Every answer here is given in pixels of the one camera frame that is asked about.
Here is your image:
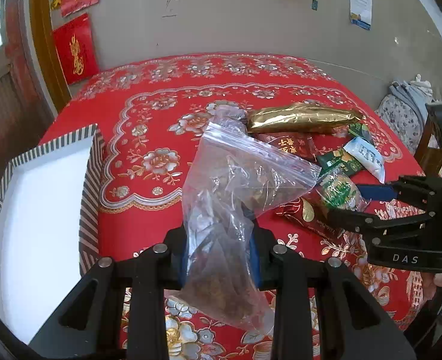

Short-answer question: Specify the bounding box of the green cookie packet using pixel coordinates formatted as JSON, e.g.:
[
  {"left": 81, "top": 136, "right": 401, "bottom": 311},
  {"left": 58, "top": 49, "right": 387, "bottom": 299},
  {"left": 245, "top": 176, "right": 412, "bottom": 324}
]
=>
[{"left": 316, "top": 168, "right": 370, "bottom": 212}]

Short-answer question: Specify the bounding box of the clear zip bag of nuts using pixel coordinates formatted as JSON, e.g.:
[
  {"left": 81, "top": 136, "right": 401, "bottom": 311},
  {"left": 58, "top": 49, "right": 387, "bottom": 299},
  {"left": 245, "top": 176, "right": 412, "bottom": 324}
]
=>
[{"left": 177, "top": 120, "right": 321, "bottom": 335}]

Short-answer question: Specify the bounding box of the brown wooden chair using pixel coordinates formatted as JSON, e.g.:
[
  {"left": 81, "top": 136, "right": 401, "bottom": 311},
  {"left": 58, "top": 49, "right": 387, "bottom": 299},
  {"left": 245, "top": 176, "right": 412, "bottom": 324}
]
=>
[{"left": 414, "top": 118, "right": 442, "bottom": 176}]

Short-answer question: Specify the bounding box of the red gold chocolate wrapper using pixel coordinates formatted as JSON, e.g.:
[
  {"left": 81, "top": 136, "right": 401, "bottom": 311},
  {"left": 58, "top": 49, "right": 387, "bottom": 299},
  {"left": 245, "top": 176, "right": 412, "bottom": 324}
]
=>
[{"left": 275, "top": 197, "right": 344, "bottom": 241}]

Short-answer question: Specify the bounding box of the white blue snack packet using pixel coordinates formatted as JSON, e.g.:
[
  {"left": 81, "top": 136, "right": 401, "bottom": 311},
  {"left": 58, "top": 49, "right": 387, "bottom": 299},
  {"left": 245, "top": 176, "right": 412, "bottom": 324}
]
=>
[{"left": 344, "top": 136, "right": 385, "bottom": 184}]

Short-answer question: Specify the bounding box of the dark green cracker packet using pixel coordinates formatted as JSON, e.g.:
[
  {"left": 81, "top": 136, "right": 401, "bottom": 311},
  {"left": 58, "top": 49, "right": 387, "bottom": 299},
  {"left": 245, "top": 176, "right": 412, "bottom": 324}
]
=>
[{"left": 316, "top": 123, "right": 374, "bottom": 176}]

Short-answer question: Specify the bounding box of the floral grey bedding pile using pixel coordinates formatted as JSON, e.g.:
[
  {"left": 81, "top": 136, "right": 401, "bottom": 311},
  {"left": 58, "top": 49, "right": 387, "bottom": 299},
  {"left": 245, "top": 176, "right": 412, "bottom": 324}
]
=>
[{"left": 375, "top": 74, "right": 433, "bottom": 155}]

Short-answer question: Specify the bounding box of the striped white storage box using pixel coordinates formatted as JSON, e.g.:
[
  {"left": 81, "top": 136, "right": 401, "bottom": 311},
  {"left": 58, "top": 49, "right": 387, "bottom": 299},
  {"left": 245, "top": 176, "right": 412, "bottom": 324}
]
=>
[{"left": 0, "top": 124, "right": 104, "bottom": 344}]

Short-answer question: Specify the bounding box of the dark red snack packet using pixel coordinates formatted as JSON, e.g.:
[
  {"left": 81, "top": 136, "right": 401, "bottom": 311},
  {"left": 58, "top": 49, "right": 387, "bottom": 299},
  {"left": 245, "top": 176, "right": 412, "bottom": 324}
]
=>
[{"left": 255, "top": 133, "right": 318, "bottom": 163}]

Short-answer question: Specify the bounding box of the gold foil snack bag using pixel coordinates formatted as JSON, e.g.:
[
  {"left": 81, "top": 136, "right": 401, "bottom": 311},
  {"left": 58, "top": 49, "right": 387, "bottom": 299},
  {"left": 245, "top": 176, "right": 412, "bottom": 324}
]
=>
[{"left": 246, "top": 102, "right": 363, "bottom": 133}]

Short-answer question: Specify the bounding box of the clear bag of red dates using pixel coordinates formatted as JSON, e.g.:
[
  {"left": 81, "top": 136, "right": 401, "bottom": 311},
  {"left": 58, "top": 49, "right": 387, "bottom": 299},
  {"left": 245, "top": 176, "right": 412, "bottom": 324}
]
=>
[{"left": 212, "top": 106, "right": 248, "bottom": 134}]

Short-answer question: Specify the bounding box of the red floral tablecloth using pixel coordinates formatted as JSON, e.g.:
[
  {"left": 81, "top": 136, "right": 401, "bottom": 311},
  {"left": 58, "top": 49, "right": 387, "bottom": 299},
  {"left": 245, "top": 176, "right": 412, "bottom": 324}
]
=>
[{"left": 42, "top": 54, "right": 426, "bottom": 359}]

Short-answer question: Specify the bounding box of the red gold wall poster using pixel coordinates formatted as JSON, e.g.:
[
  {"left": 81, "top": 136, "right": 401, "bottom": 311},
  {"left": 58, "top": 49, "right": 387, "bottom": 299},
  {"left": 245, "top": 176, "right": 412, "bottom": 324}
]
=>
[{"left": 53, "top": 13, "right": 100, "bottom": 86}]

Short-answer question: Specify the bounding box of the brown wooden door frame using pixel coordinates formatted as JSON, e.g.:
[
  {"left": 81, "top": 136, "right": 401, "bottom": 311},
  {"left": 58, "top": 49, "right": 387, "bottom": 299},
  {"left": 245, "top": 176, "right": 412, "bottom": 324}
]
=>
[{"left": 29, "top": 0, "right": 71, "bottom": 115}]

